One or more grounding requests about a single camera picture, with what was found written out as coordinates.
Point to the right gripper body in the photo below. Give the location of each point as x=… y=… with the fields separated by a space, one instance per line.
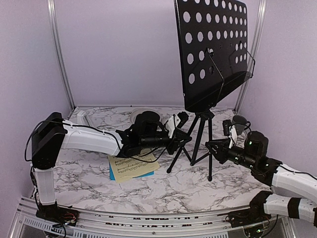
x=224 y=157

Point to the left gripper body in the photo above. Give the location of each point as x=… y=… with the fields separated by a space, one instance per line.
x=171 y=148

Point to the yellow sheet music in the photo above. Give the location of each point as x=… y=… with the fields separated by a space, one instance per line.
x=148 y=159

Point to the blue sheet music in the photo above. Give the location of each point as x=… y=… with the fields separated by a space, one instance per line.
x=126 y=169

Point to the white metronome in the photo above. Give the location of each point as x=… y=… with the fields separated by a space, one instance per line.
x=83 y=118

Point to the black music stand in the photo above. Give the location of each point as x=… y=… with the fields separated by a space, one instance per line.
x=213 y=40

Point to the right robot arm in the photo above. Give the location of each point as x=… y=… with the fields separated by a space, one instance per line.
x=273 y=173

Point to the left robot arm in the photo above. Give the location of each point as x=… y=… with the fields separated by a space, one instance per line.
x=55 y=133

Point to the grey mug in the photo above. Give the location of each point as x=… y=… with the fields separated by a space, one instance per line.
x=241 y=124

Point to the grey collapsible bowl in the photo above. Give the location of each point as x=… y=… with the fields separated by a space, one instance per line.
x=138 y=111

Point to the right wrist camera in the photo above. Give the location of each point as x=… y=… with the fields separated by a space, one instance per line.
x=230 y=131

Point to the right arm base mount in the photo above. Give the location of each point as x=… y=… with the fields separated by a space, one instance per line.
x=254 y=214

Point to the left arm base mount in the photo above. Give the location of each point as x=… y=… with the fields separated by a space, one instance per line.
x=57 y=214

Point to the right aluminium frame post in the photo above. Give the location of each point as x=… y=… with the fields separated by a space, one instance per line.
x=256 y=17

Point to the aluminium frame post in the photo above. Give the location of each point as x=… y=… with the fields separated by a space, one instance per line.
x=256 y=17
x=59 y=55

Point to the aluminium front rail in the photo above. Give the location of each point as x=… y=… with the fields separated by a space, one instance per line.
x=98 y=224

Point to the left aluminium frame post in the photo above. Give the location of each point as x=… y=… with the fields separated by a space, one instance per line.
x=59 y=55

